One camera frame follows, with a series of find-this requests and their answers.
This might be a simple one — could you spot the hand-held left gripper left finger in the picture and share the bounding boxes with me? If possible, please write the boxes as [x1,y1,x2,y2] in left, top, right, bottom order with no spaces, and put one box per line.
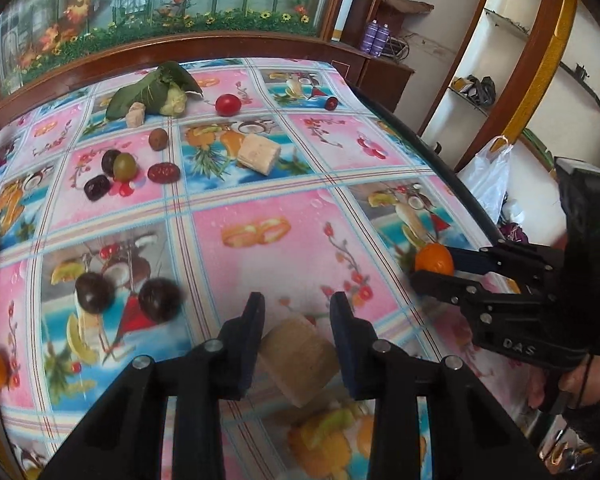
[39,291,266,480]

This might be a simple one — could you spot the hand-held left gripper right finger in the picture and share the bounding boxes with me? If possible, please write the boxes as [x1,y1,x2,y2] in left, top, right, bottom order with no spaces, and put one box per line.
[329,291,551,480]

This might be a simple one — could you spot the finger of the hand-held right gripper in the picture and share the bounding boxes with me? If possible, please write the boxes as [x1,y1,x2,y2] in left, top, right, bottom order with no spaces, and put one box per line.
[450,241,563,283]
[411,270,511,328]

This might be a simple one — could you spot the large sugarcane piece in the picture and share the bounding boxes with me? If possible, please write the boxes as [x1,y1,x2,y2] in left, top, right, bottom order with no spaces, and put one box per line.
[257,316,342,408]

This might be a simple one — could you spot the red date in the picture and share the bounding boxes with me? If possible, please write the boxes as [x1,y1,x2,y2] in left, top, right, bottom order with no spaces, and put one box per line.
[147,161,182,184]

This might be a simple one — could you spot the peeled sugarcane piece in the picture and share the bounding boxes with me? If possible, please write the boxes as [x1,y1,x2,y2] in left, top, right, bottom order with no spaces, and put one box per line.
[236,133,282,176]

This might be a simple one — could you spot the green plum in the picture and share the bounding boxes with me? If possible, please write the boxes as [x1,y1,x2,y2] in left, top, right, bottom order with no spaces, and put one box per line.
[112,153,137,183]

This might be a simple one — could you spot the dark brown date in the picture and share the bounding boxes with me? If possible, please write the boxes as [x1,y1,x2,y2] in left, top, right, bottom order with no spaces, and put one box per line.
[83,176,112,202]

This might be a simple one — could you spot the person's right forearm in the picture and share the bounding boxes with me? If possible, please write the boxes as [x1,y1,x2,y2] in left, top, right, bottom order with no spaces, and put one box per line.
[565,400,600,466]

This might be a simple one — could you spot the person's right hand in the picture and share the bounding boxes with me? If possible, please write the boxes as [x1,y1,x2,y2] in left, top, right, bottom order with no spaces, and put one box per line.
[560,359,600,409]

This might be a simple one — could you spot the white plastic bag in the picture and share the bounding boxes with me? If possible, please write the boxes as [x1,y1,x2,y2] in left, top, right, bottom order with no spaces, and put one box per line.
[457,135,515,226]

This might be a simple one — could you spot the printed fruit tablecloth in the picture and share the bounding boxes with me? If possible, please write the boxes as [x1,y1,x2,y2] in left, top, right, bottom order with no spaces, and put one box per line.
[0,57,536,480]

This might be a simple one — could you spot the dark items on shelf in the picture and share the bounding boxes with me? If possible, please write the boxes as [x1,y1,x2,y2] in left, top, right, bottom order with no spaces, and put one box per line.
[452,75,498,108]

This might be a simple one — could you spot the wooden side cabinet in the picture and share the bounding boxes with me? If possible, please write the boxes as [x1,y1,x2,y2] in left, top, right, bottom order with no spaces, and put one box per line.
[325,40,416,111]

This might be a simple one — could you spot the small dark passion fruit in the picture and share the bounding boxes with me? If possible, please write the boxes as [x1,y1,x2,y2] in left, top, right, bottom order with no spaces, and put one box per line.
[101,149,123,178]

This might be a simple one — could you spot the red tomato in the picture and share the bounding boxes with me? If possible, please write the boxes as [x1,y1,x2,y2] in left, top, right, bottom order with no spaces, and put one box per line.
[215,94,242,117]

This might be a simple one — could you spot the small sugarcane piece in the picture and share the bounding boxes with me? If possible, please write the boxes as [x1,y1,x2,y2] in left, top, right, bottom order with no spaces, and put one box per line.
[125,102,147,129]

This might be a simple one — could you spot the cauliflower with green leaves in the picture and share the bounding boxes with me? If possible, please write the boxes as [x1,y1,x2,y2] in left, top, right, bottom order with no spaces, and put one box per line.
[105,61,204,122]

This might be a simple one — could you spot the white rolled tube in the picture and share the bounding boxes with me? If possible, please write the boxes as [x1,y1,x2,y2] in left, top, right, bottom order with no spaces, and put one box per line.
[331,0,365,43]

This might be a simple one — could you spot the glass panel with flower mural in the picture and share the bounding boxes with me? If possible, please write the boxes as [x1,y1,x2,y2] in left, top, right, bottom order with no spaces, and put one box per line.
[0,0,351,96]

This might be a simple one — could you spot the white wall shelf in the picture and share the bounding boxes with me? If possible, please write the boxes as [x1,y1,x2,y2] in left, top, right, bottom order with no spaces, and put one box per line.
[420,0,600,171]

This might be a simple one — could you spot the tangled black cables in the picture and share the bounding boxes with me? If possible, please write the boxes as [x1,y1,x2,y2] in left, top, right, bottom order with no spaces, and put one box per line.
[387,35,411,61]

